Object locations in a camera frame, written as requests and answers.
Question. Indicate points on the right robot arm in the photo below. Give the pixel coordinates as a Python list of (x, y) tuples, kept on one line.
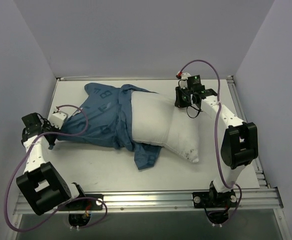
[(236, 141)]

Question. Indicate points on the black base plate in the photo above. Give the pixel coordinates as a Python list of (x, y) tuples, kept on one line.
[(86, 204), (214, 200)]

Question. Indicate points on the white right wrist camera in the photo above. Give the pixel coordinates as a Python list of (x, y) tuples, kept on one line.
[(182, 79)]

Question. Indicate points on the white pillow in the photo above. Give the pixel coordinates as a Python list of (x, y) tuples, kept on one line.
[(157, 122)]

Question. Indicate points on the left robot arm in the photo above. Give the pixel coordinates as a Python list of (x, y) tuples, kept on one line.
[(41, 184)]

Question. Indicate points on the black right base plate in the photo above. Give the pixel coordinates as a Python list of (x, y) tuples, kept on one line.
[(214, 200)]

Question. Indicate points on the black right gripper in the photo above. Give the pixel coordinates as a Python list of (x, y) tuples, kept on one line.
[(179, 98)]

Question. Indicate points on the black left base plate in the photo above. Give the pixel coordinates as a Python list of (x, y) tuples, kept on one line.
[(86, 204)]

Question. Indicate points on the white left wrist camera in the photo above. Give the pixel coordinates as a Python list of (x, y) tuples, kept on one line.
[(57, 119)]

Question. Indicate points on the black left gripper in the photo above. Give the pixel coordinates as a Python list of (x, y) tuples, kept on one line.
[(50, 138)]

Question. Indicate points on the blue cartoon print pillowcase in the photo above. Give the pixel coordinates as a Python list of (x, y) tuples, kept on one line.
[(105, 119)]

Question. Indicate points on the aluminium right side rail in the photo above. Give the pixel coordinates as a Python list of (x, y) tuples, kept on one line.
[(258, 170)]

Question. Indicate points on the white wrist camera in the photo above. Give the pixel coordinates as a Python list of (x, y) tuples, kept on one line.
[(57, 119), (182, 79)]

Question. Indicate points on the aluminium back rail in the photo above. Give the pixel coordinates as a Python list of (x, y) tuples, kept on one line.
[(116, 78)]

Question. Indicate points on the aluminium rail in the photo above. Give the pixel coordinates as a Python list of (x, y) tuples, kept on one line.
[(116, 78), (258, 170), (182, 201)]

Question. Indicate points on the aluminium front rail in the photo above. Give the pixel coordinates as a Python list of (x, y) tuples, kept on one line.
[(182, 201)]

